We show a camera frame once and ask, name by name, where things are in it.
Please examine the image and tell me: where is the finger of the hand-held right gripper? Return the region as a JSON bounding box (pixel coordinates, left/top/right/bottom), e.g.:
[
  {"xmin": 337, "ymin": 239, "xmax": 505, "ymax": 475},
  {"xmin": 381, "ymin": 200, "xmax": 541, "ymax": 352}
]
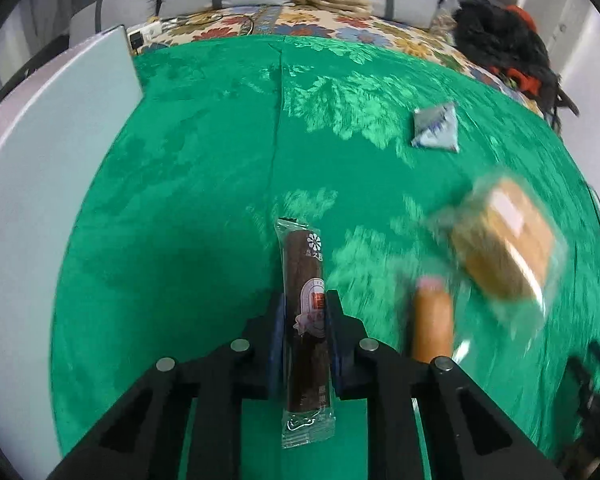
[{"xmin": 569, "ymin": 342, "xmax": 600, "ymax": 412}]

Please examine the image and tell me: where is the clear bread packet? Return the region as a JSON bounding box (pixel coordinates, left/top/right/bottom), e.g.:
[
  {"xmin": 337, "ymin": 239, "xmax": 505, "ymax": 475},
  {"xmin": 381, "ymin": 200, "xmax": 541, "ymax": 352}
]
[{"xmin": 427, "ymin": 172, "xmax": 569, "ymax": 334}]

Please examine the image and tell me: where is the white charger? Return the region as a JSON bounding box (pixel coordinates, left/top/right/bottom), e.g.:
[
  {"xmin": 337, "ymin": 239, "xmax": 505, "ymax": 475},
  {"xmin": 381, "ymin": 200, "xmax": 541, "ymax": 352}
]
[{"xmin": 127, "ymin": 20, "xmax": 162, "ymax": 54}]

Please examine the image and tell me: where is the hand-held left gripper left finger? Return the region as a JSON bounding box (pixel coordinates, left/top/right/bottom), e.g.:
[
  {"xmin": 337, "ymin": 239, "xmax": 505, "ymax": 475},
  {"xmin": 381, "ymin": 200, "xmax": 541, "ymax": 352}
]
[{"xmin": 47, "ymin": 290, "xmax": 287, "ymax": 480}]

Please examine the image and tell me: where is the white board panel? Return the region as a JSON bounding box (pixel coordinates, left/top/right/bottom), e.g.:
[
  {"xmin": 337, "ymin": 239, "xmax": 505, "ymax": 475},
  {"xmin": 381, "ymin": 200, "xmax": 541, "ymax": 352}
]
[{"xmin": 0, "ymin": 24, "xmax": 146, "ymax": 480}]

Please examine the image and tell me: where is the floral bed sheet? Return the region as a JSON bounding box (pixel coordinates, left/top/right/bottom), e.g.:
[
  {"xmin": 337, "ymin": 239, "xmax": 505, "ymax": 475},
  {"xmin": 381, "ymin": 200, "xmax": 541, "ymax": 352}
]
[{"xmin": 130, "ymin": 4, "xmax": 546, "ymax": 117}]

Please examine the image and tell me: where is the orange sausage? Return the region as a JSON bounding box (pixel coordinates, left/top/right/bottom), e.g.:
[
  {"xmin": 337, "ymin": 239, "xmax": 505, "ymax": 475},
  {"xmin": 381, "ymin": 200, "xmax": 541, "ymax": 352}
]
[{"xmin": 411, "ymin": 277, "xmax": 455, "ymax": 364}]

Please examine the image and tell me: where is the silver snack packet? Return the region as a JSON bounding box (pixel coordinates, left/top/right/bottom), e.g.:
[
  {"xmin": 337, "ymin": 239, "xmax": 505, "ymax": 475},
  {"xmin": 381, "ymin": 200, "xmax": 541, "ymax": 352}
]
[{"xmin": 411, "ymin": 101, "xmax": 460, "ymax": 153}]

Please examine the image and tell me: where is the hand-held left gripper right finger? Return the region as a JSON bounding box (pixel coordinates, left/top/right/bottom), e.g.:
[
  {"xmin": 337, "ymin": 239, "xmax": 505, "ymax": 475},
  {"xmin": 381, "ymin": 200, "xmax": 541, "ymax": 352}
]
[{"xmin": 326, "ymin": 290, "xmax": 563, "ymax": 480}]

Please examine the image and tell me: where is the green floral satin blanket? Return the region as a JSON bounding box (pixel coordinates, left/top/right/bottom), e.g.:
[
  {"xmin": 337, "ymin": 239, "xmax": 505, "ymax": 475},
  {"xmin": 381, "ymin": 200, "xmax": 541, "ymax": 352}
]
[{"xmin": 50, "ymin": 35, "xmax": 600, "ymax": 480}]

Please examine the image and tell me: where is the dark sausage packet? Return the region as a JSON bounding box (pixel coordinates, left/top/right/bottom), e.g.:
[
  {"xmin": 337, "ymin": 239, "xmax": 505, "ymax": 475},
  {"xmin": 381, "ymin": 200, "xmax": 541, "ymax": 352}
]
[{"xmin": 275, "ymin": 217, "xmax": 337, "ymax": 450}]

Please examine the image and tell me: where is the black and red backpack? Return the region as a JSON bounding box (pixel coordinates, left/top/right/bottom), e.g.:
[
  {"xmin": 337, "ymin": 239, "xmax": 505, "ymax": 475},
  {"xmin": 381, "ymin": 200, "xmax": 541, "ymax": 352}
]
[{"xmin": 452, "ymin": 0, "xmax": 581, "ymax": 127}]

